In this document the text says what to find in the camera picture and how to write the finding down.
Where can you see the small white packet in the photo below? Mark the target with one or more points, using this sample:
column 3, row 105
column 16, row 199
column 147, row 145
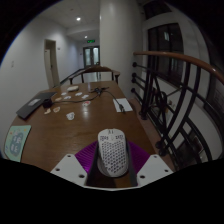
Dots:
column 70, row 115
column 86, row 103
column 47, row 111
column 56, row 109

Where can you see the small white box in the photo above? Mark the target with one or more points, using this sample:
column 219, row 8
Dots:
column 72, row 88

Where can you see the white perforated computer mouse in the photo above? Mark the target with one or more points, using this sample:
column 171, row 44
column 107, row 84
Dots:
column 112, row 153

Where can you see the dark closed laptop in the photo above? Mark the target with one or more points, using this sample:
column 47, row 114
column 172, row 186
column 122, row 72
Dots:
column 35, row 104

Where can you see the dark framed window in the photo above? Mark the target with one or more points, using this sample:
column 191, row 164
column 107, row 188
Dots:
column 165, row 50

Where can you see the wooden armchair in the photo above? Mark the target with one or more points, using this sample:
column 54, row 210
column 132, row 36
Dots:
column 96, row 69

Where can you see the pale green printed mouse pad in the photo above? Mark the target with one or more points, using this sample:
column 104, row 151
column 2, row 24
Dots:
column 16, row 143

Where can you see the white side door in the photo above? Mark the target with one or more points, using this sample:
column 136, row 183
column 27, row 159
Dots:
column 50, row 63

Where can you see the white paper sheet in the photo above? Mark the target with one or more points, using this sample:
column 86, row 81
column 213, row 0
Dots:
column 124, row 104

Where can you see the glass double door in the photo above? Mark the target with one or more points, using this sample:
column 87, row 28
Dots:
column 91, row 56

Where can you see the green exit sign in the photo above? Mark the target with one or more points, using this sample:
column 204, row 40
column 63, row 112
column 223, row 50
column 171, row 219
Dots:
column 91, row 41

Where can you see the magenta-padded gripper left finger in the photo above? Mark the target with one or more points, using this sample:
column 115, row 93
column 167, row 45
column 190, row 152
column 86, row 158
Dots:
column 70, row 168

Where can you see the black railing with wooden handrail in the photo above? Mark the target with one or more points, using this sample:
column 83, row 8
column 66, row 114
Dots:
column 180, row 58

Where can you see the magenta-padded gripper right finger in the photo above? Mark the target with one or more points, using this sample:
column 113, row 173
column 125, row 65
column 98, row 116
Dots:
column 154, row 168

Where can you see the small black block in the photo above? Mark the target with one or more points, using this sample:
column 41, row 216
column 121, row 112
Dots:
column 47, row 103

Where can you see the round ceiling light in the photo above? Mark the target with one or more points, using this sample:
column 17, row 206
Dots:
column 78, row 19
column 85, row 37

